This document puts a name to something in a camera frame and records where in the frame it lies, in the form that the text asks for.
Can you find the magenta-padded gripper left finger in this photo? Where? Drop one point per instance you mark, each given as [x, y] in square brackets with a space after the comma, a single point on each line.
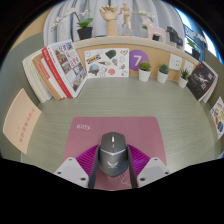
[71, 171]

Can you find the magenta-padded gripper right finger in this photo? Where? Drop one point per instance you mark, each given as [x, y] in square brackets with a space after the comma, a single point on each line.
[154, 170]

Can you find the dark grey computer mouse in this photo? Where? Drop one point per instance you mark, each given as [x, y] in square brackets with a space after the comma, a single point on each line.
[112, 156]

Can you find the pink mouse pad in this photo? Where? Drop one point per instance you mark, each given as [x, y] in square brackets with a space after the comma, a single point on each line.
[116, 128]

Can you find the beige paperback book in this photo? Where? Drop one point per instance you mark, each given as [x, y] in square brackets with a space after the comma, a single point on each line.
[21, 120]

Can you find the colourful sticker card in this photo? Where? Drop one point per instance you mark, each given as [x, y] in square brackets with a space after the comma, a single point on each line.
[218, 118]

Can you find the small succulent in white pot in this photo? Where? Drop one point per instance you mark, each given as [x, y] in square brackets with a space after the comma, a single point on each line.
[162, 77]
[144, 76]
[182, 82]

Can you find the thick white book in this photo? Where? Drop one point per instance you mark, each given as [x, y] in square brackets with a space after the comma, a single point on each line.
[39, 83]
[31, 78]

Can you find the brown kraft book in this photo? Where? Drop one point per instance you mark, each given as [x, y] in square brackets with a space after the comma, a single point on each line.
[45, 78]

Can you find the white book with red band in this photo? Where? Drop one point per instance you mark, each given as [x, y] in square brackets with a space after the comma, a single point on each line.
[48, 75]

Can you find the black cover book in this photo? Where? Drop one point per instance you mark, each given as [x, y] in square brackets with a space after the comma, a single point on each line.
[200, 80]

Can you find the white photo-cover book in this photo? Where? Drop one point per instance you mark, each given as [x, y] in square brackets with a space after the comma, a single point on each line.
[71, 66]

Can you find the small white card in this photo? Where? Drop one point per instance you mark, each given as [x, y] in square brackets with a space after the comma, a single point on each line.
[189, 66]
[175, 62]

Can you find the purple round number sign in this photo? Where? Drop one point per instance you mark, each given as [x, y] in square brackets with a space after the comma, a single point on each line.
[137, 60]

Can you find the white sticker sheet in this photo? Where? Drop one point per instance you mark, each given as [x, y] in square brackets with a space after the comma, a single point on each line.
[106, 63]

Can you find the green desk divider panel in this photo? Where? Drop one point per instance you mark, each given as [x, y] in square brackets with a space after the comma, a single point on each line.
[13, 70]
[216, 65]

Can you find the white orchid in black pot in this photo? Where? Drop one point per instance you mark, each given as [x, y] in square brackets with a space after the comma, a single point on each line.
[85, 33]
[195, 53]
[146, 15]

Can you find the wooden desk shelf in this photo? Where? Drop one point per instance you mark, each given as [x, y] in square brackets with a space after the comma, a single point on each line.
[133, 41]

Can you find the black wooden horse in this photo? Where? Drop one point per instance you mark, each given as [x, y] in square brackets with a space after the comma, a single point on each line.
[173, 35]

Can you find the pink wooden horse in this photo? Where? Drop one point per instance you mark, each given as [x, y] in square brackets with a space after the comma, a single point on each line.
[155, 31]

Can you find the dark-framed window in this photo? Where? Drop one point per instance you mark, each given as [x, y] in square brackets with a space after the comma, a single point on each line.
[203, 30]

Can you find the grey curtain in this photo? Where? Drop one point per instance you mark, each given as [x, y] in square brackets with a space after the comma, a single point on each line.
[96, 20]

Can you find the wooden hand model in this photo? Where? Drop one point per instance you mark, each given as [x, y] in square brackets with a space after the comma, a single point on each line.
[110, 20]

